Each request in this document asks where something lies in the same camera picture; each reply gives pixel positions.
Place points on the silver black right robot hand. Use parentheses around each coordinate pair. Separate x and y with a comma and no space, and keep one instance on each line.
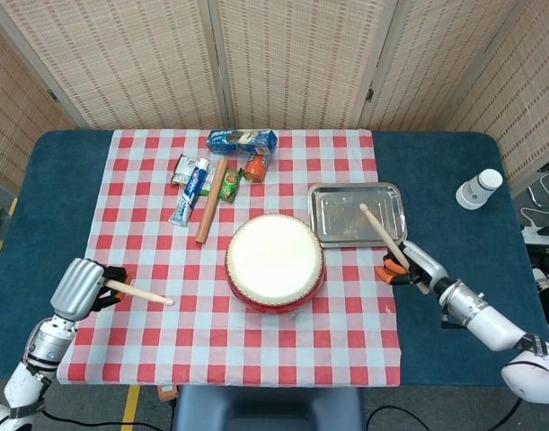
(424,262)

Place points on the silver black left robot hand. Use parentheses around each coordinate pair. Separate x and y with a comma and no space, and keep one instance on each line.
(76,287)

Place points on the light wooden drumstick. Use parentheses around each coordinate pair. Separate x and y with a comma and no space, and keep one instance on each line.
(382,231)
(144,294)

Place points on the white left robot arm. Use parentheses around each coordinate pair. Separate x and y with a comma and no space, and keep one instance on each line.
(45,345)

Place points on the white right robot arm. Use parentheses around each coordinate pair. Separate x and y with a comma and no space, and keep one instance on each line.
(480,319)

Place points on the red drum with white skin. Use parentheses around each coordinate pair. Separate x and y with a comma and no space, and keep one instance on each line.
(274,256)

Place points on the white plastic bottle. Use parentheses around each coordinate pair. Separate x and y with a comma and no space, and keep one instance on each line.
(476,190)

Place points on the stainless steel tray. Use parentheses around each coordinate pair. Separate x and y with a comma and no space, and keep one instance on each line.
(341,215)

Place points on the white power strip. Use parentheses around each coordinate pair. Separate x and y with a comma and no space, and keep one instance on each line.
(541,234)

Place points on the white black shoe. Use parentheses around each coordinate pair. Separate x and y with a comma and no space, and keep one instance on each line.
(543,280)

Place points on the small orange box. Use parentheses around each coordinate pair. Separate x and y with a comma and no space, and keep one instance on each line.
(167,392)

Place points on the white blue toothpaste tube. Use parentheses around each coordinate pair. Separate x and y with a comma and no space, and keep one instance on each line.
(188,193)

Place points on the red white checkered tablecloth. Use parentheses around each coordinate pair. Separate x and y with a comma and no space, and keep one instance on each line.
(211,350)

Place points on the silver brown foil packet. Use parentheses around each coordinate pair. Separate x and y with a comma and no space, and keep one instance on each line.
(182,169)

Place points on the wooden rolling pin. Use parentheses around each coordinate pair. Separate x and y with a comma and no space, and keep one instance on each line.
(209,202)

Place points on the black metal screen hinge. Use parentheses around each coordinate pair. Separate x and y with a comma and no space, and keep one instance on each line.
(370,94)
(53,95)

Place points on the green snack packet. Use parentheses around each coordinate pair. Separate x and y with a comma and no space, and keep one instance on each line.
(230,185)

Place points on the orange snack packet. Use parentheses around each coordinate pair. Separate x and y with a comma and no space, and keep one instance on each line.
(256,168)

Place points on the dark blue chair seat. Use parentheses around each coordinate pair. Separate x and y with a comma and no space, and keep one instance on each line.
(269,408)

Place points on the blue cookie package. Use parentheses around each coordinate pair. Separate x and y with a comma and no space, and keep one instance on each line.
(240,141)

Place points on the woven bamboo folding screen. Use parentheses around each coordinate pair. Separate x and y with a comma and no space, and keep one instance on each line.
(292,58)

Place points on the chrome metal tube frame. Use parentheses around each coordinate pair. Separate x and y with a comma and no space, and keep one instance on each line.
(537,197)

